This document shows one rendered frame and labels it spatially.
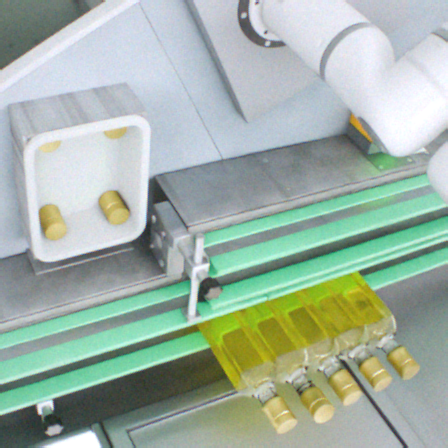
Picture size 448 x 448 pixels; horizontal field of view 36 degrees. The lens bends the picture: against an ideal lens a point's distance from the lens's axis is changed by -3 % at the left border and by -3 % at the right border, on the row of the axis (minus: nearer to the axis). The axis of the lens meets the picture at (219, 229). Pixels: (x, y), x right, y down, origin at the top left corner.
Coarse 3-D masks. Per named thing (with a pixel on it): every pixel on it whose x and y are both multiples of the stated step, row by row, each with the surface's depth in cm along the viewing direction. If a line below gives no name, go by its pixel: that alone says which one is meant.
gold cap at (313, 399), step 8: (304, 392) 101; (312, 392) 100; (320, 392) 100; (304, 400) 100; (312, 400) 99; (320, 400) 98; (328, 400) 99; (312, 408) 98; (320, 408) 97; (328, 408) 98; (312, 416) 98; (320, 416) 98; (328, 416) 99
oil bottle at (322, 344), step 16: (288, 304) 111; (304, 304) 112; (288, 320) 109; (304, 320) 109; (320, 320) 109; (304, 336) 107; (320, 336) 107; (320, 352) 105; (336, 352) 106; (320, 368) 106
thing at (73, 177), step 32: (64, 128) 87; (96, 128) 89; (128, 128) 97; (32, 160) 87; (64, 160) 99; (96, 160) 101; (128, 160) 100; (32, 192) 91; (64, 192) 103; (96, 192) 106; (128, 192) 104; (32, 224) 94; (96, 224) 105; (128, 224) 106; (64, 256) 101
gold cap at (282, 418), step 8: (272, 400) 99; (280, 400) 99; (264, 408) 99; (272, 408) 98; (280, 408) 98; (288, 408) 99; (272, 416) 98; (280, 416) 97; (288, 416) 97; (272, 424) 99; (280, 424) 97; (288, 424) 97; (280, 432) 98
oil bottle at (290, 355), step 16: (272, 304) 111; (256, 320) 108; (272, 320) 108; (256, 336) 107; (272, 336) 106; (288, 336) 106; (272, 352) 104; (288, 352) 104; (304, 352) 104; (288, 368) 103; (304, 368) 104
